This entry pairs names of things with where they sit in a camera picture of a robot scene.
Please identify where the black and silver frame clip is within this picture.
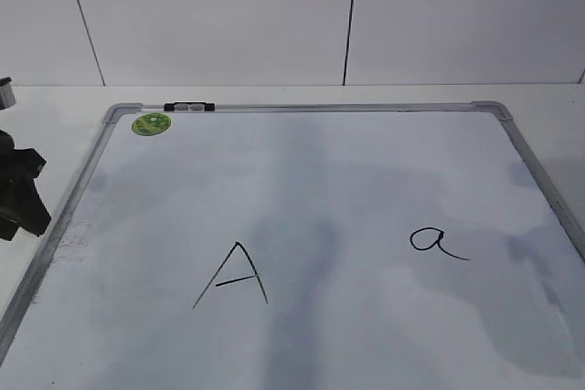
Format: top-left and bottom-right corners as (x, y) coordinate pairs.
(163, 101), (216, 112)

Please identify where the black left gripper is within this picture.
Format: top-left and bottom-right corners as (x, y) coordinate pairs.
(1, 131), (51, 240)

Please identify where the round green magnet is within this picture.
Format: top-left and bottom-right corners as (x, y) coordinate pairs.
(132, 112), (172, 137)

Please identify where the white board with grey frame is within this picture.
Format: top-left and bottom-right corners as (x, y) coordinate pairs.
(1, 108), (584, 389)

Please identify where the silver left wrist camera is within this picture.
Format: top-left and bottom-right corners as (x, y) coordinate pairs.
(0, 77), (16, 111)

